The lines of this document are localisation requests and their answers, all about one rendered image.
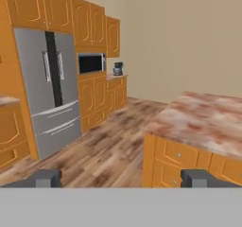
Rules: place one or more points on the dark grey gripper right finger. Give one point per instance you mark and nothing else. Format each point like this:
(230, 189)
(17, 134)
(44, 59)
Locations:
(193, 178)

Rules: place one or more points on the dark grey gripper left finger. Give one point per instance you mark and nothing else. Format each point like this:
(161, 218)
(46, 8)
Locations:
(47, 178)

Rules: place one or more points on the black microwave oven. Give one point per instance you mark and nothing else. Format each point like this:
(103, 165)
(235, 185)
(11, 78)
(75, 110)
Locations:
(90, 63)

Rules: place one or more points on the small silver door knob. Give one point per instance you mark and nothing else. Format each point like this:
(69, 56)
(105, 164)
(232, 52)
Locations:
(175, 182)

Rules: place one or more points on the small silver drawer knob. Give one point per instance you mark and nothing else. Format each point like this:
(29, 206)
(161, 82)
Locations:
(179, 155)

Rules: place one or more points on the orange island cupboard door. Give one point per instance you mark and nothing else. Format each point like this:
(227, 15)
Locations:
(165, 175)

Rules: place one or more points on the orange island drawer front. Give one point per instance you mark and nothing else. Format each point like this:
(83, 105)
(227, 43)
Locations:
(228, 167)
(173, 152)

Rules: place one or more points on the orange island cabinet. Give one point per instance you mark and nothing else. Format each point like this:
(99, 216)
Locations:
(164, 161)

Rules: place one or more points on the orange cupboard with marble top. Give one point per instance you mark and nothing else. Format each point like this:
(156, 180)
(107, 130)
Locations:
(11, 133)

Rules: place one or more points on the stainless steel fridge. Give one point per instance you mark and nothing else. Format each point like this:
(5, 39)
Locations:
(50, 92)

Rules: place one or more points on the orange base cupboard run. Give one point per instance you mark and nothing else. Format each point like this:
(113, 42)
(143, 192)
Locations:
(97, 101)

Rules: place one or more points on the dark grey stand mixer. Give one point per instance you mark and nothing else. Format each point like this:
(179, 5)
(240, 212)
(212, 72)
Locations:
(118, 68)

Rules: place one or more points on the orange wall cupboard run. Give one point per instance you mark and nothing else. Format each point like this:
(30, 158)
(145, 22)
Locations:
(75, 19)

